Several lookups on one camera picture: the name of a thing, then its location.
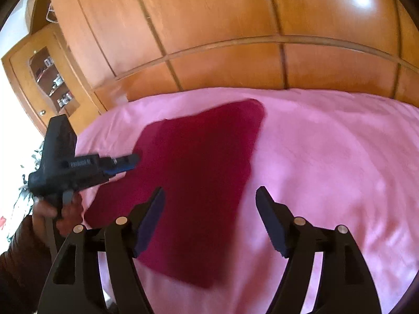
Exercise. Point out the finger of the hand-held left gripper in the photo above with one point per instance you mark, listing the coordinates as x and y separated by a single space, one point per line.
122 164

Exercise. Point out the person's left forearm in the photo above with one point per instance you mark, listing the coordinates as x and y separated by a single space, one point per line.
23 268

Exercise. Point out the pink quilted bedspread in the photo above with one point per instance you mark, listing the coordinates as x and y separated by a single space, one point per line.
327 170

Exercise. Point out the wooden glass-door cabinet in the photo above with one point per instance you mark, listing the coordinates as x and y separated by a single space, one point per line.
42 72

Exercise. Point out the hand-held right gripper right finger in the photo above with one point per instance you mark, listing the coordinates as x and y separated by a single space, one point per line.
270 217

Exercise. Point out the person's left hand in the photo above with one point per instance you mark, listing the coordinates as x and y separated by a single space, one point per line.
67 217

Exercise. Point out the small bottles on cabinet shelves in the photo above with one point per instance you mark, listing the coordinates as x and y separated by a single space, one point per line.
54 78

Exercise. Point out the maroon knit garment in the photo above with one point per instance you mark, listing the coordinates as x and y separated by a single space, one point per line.
196 186

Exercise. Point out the wooden wardrobe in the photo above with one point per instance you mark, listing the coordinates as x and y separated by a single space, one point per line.
212 23

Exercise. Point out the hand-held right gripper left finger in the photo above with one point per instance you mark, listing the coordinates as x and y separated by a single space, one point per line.
151 217

